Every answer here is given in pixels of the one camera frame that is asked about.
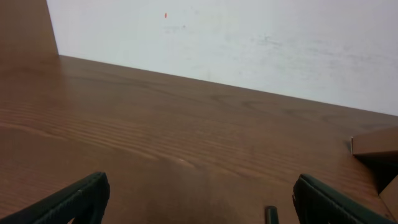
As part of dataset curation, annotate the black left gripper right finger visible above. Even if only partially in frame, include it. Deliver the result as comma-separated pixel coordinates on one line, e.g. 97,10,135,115
293,174,394,224

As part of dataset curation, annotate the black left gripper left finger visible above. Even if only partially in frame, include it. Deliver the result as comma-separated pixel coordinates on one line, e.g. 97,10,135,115
1,172,110,224

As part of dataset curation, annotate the black whiteboard marker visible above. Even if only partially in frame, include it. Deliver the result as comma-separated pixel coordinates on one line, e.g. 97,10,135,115
264,206,279,224

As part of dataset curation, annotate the open cardboard box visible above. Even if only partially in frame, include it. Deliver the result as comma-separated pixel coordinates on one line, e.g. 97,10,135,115
350,127,397,219

